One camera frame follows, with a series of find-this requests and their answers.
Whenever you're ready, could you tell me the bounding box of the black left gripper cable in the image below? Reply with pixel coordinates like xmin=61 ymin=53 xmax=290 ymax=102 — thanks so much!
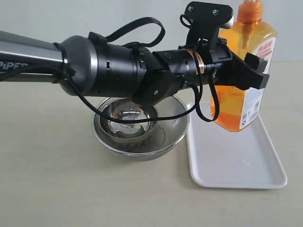
xmin=53 ymin=14 xmax=220 ymax=123

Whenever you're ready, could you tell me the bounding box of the small stainless steel bowl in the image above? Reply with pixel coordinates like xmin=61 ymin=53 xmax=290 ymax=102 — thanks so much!
xmin=99 ymin=99 xmax=158 ymax=144

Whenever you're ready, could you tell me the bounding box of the white rectangular plastic tray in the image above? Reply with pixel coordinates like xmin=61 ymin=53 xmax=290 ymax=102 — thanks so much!
xmin=187 ymin=112 xmax=288 ymax=190

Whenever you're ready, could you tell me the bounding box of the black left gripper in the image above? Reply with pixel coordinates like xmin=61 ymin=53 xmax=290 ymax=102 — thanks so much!
xmin=179 ymin=39 xmax=269 ymax=90

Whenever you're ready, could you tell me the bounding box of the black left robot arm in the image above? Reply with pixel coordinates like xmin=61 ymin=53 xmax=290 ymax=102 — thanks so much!
xmin=0 ymin=31 xmax=269 ymax=105

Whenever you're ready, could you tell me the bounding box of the orange pump soap bottle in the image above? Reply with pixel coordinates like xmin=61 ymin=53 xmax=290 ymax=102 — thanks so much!
xmin=215 ymin=0 xmax=277 ymax=132

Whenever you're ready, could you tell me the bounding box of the steel mesh strainer bowl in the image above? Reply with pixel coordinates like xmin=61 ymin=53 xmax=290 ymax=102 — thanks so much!
xmin=92 ymin=96 xmax=189 ymax=161

